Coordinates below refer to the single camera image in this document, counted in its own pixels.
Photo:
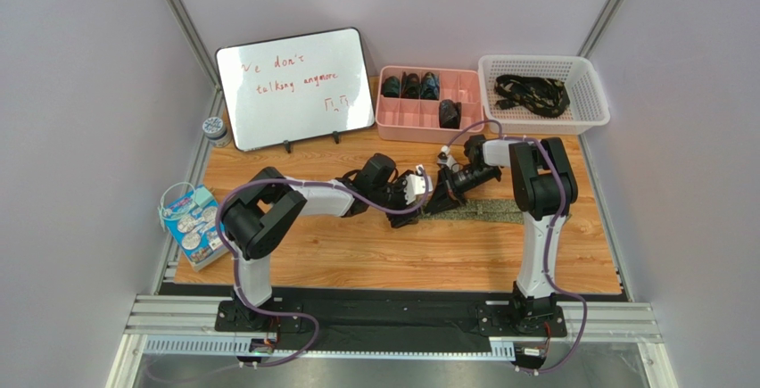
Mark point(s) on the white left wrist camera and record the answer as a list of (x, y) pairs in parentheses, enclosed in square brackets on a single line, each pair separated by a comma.
[(417, 185)]

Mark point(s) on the aluminium frame rail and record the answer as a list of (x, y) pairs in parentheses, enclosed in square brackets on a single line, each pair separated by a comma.
[(183, 325)]

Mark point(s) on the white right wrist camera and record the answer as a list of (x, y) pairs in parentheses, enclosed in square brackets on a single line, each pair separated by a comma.
[(444, 159)]

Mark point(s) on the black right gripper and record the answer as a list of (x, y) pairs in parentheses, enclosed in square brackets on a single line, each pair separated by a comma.
[(450, 185)]

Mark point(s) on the black camouflage tie in basket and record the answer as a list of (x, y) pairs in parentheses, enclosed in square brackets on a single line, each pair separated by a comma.
[(545, 97)]

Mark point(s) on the green patterned tie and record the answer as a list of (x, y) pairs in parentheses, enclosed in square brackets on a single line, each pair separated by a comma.
[(485, 210)]

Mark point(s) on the white plastic basket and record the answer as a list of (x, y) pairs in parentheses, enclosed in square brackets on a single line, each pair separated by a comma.
[(588, 103)]

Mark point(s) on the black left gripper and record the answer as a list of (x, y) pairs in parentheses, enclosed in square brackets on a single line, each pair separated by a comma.
[(401, 194)]

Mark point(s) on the pink divided organizer box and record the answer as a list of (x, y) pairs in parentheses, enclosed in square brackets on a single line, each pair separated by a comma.
[(416, 120)]

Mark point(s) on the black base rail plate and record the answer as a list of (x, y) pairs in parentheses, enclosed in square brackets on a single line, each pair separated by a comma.
[(362, 320)]

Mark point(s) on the rolled dark tie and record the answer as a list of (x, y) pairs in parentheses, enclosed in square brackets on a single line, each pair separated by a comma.
[(410, 85), (449, 114), (430, 86), (391, 87)]

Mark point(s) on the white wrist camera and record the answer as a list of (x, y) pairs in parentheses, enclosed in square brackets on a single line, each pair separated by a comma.
[(444, 159), (417, 185)]

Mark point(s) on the white whiteboard black frame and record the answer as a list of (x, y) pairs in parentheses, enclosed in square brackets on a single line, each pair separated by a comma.
[(294, 88)]

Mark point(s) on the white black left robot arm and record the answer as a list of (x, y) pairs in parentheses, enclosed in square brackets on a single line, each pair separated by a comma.
[(253, 219)]

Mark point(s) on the small patterned round jar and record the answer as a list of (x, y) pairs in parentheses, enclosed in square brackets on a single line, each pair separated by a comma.
[(216, 132)]

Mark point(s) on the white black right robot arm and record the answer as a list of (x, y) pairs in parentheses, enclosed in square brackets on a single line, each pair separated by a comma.
[(544, 187)]

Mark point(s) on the light blue power adapter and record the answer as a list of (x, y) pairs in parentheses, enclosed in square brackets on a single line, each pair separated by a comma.
[(201, 196)]

